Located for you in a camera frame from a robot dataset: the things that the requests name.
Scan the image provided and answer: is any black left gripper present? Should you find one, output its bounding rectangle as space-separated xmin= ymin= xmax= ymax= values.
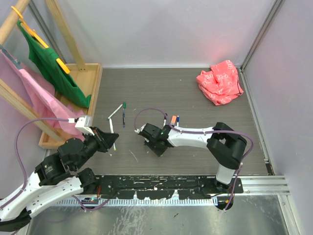
xmin=74 ymin=126 xmax=119 ymax=170

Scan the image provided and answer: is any white pen with lime end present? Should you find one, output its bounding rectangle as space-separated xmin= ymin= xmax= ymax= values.
xmin=109 ymin=118 xmax=116 ymax=151

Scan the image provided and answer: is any orange highlighter cap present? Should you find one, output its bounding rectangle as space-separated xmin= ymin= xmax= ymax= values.
xmin=171 ymin=116 xmax=177 ymax=124

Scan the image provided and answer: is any white pen with black end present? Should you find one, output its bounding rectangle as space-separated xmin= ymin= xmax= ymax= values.
xmin=163 ymin=113 xmax=167 ymax=126

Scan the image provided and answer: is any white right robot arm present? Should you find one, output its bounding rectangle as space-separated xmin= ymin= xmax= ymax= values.
xmin=135 ymin=122 xmax=247 ymax=193

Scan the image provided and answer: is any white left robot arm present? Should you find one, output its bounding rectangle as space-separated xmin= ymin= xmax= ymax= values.
xmin=0 ymin=127 xmax=119 ymax=232

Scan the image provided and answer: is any dark blue pen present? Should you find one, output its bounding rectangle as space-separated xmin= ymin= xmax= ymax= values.
xmin=122 ymin=108 xmax=126 ymax=128

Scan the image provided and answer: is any white marker with green end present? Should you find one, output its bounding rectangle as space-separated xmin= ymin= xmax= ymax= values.
xmin=107 ymin=103 xmax=124 ymax=120

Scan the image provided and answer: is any wooden rack base tray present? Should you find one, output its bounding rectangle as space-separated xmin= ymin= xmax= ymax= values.
xmin=39 ymin=63 xmax=103 ymax=149

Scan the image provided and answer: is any pink cloth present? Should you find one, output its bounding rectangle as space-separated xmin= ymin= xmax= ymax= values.
xmin=0 ymin=52 xmax=88 ymax=138

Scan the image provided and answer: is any coral patterned cloth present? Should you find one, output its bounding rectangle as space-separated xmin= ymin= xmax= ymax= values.
xmin=196 ymin=60 xmax=244 ymax=106

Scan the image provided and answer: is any green cloth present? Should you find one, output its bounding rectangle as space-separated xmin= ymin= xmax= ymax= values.
xmin=17 ymin=20 xmax=91 ymax=108

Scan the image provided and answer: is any blue-grey clothes hanger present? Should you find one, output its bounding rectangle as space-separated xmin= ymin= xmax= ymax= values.
xmin=0 ymin=45 xmax=22 ymax=70

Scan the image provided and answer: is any yellow clothes hanger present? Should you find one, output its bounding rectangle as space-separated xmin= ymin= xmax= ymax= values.
xmin=11 ymin=6 xmax=70 ymax=74

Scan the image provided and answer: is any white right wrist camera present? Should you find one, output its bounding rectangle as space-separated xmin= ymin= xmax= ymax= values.
xmin=134 ymin=125 xmax=146 ymax=134

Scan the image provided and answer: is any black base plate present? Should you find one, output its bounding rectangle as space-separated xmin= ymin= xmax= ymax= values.
xmin=69 ymin=174 xmax=235 ymax=200

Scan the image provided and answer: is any grey slotted cable duct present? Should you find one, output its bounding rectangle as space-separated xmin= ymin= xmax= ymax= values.
xmin=52 ymin=197 xmax=218 ymax=207

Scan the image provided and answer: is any wooden rack frame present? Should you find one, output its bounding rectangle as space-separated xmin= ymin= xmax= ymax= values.
xmin=0 ymin=0 xmax=88 ymax=144

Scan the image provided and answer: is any aluminium frame post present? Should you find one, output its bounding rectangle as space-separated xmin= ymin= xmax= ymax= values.
xmin=239 ymin=0 xmax=286 ymax=71

